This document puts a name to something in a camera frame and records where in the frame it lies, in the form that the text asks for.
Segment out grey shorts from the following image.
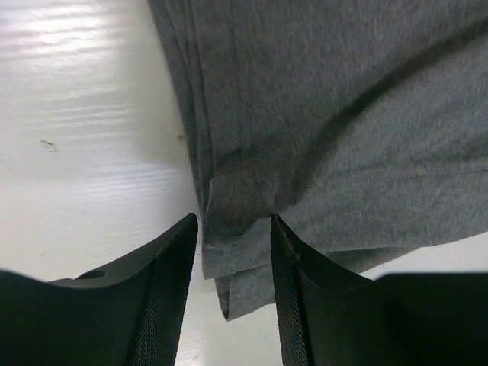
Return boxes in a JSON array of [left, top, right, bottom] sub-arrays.
[[149, 1, 487, 320]]

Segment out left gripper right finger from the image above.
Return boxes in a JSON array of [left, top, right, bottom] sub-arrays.
[[271, 216, 487, 365]]

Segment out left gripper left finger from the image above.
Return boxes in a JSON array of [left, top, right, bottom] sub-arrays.
[[1, 214, 197, 365]]

